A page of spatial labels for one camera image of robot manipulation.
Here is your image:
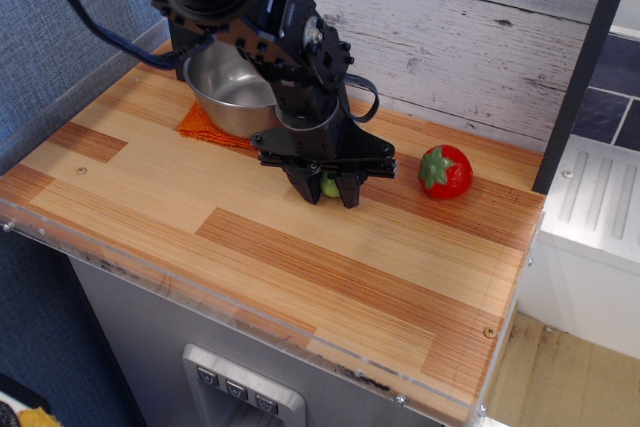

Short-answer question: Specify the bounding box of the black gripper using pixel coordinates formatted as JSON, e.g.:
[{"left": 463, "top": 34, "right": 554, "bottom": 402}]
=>
[{"left": 251, "top": 91, "right": 397, "bottom": 209}]

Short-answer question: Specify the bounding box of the green handled grey spatula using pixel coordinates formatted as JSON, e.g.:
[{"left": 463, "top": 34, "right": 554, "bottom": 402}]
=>
[{"left": 320, "top": 172, "right": 341, "bottom": 199}]

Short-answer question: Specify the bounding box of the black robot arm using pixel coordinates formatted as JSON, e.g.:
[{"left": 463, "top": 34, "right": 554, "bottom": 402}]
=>
[{"left": 152, "top": 0, "right": 396, "bottom": 208}]

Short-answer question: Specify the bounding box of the red toy strawberry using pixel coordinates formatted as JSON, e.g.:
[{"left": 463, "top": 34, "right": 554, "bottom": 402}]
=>
[{"left": 417, "top": 144, "right": 474, "bottom": 199}]

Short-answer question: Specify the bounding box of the stainless steel pot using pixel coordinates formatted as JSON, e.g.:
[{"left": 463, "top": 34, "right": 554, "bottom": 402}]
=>
[{"left": 183, "top": 42, "right": 281, "bottom": 139}]

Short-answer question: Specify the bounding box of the orange cloth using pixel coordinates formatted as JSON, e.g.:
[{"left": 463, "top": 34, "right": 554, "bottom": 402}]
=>
[{"left": 178, "top": 102, "right": 254, "bottom": 149}]

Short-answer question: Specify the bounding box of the grey toy fridge cabinet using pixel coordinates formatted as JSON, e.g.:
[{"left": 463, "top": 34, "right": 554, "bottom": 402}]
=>
[{"left": 71, "top": 260, "right": 434, "bottom": 426}]

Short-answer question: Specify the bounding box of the white toy sink unit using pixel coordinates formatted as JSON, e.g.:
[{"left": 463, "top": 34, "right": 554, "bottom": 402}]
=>
[{"left": 518, "top": 136, "right": 639, "bottom": 357}]

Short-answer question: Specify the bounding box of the yellow object at corner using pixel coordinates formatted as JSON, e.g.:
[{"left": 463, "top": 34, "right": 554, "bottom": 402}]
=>
[{"left": 17, "top": 408, "right": 62, "bottom": 427}]

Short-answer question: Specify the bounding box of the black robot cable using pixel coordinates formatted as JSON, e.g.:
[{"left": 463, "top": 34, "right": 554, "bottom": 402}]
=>
[{"left": 39, "top": 0, "right": 381, "bottom": 124}]

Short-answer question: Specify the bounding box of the black vertical post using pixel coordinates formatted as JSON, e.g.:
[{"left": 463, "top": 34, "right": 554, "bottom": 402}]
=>
[{"left": 532, "top": 0, "right": 621, "bottom": 194}]

